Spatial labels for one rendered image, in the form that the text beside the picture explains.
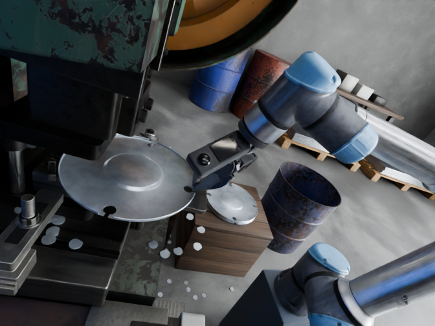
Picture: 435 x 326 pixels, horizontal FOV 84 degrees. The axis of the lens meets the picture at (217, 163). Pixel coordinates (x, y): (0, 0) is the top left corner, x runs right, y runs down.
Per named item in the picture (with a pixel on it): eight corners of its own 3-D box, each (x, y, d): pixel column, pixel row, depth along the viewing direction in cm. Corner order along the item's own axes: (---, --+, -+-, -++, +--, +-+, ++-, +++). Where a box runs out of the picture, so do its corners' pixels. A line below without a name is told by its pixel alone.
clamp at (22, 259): (68, 211, 49) (71, 173, 44) (14, 295, 35) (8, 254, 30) (35, 205, 48) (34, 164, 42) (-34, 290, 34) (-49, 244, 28)
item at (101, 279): (150, 165, 81) (154, 150, 77) (103, 306, 43) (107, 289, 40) (52, 138, 74) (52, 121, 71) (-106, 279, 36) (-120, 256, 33)
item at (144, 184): (19, 191, 40) (18, 187, 40) (101, 123, 65) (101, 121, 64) (184, 241, 44) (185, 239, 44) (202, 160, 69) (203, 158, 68)
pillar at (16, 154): (28, 186, 47) (24, 124, 40) (21, 194, 45) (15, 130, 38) (15, 184, 46) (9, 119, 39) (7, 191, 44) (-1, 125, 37)
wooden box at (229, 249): (234, 224, 166) (256, 187, 149) (244, 277, 135) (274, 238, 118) (177, 213, 155) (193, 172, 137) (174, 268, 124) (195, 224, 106)
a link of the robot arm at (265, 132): (278, 133, 39) (248, 96, 41) (258, 149, 42) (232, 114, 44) (294, 128, 45) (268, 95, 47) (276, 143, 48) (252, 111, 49)
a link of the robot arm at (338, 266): (322, 269, 85) (346, 245, 78) (331, 307, 73) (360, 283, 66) (290, 255, 84) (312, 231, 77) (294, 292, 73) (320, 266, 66)
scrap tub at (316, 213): (290, 216, 199) (324, 171, 174) (308, 262, 164) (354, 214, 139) (244, 204, 189) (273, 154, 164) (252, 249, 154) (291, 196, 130)
